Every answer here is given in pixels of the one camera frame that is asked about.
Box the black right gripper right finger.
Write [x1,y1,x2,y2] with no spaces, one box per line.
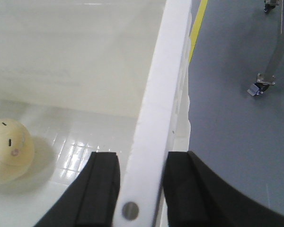
[163,151,284,227]

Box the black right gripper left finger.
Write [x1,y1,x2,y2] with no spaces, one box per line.
[36,152,120,227]

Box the cream egg plush green stripe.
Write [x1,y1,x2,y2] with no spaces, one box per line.
[0,118,35,184]

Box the white plastic tote box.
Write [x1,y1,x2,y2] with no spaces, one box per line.
[0,0,192,227]

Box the metal cart leg with caster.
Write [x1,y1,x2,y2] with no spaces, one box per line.
[247,0,284,96]

